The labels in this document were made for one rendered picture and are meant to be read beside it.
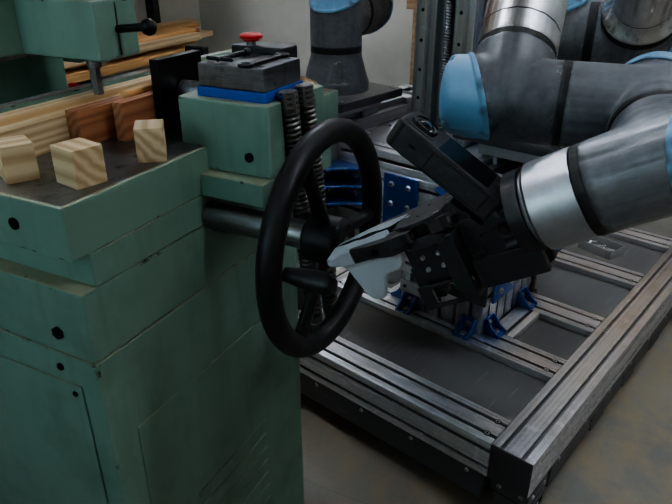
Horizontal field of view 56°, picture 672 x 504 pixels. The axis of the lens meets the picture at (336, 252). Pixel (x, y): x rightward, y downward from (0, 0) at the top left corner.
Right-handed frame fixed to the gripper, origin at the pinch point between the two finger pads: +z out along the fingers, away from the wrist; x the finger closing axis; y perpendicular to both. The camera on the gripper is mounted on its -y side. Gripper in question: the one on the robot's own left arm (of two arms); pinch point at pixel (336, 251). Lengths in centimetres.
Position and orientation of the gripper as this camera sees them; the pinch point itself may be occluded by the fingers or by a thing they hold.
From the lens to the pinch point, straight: 63.4
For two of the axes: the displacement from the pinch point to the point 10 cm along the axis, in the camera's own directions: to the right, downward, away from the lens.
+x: 4.5, -4.0, 8.0
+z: -7.7, 2.7, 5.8
